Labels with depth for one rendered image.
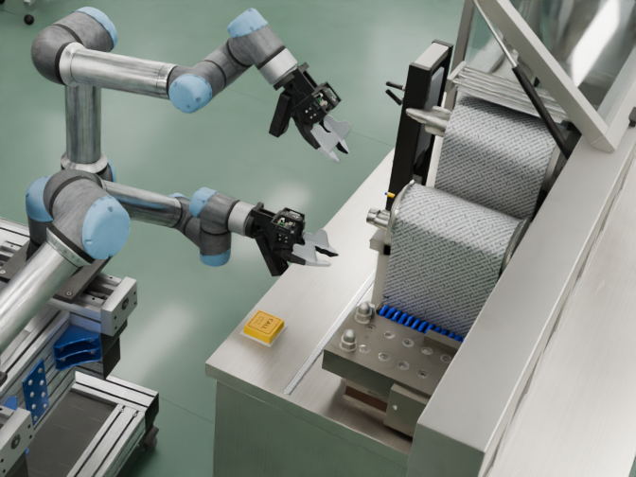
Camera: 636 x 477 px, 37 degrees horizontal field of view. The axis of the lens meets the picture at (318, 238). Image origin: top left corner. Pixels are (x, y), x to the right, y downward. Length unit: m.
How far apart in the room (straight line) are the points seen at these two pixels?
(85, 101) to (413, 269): 0.88
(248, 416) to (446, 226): 0.63
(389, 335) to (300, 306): 0.31
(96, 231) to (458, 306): 0.77
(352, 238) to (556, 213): 1.16
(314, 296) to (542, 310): 1.15
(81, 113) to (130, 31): 3.11
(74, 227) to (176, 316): 1.65
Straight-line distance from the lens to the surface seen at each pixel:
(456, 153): 2.15
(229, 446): 2.31
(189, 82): 1.94
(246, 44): 2.00
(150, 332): 3.51
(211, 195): 2.21
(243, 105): 4.80
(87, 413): 2.99
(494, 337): 1.20
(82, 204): 1.97
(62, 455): 2.90
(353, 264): 2.44
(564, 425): 1.42
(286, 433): 2.17
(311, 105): 2.00
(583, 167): 1.55
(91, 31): 2.25
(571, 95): 1.58
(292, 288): 2.35
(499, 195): 2.17
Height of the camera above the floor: 2.46
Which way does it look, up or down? 38 degrees down
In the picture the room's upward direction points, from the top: 7 degrees clockwise
